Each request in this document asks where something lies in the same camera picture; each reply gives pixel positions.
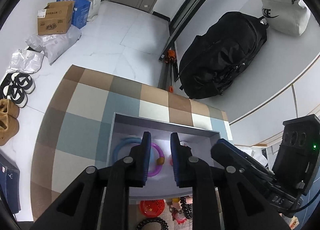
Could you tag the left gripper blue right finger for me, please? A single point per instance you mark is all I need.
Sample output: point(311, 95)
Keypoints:
point(180, 156)

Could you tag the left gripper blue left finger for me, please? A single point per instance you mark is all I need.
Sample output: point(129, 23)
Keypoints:
point(141, 158)

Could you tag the red China flag badge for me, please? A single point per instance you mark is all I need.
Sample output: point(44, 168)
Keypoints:
point(152, 208)

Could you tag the pink pig figurine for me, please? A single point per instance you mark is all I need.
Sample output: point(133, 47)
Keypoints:
point(182, 203)

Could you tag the grey cardboard tray box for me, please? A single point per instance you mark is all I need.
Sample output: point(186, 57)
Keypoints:
point(163, 185)

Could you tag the red white small charm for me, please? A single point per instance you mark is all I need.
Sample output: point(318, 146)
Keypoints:
point(178, 217)

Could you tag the checkered table cloth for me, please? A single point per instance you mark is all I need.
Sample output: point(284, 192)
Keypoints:
point(71, 185)

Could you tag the black folded tripod stand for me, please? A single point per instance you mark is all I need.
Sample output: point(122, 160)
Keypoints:
point(183, 16)

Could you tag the black backpack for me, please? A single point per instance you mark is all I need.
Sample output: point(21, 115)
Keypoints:
point(214, 60)

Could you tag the dark blue shoe box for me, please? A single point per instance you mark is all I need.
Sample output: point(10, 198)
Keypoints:
point(10, 176)

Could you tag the tan suede shoe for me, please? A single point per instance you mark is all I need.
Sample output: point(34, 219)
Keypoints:
point(9, 128)
point(9, 108)

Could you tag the grey plastic mailer bag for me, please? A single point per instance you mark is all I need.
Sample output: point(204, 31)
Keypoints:
point(53, 46)

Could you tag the crumpled white plastic bag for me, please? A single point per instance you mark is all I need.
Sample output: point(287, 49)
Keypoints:
point(25, 61)

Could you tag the blue cardboard box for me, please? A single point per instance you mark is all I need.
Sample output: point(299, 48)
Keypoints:
point(80, 12)

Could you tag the brown cardboard box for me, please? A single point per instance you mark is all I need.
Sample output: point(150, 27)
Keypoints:
point(56, 18)

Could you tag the grey tote bag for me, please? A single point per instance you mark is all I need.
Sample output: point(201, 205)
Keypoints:
point(287, 16)

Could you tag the black camera box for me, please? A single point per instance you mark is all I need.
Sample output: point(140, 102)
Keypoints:
point(297, 161)

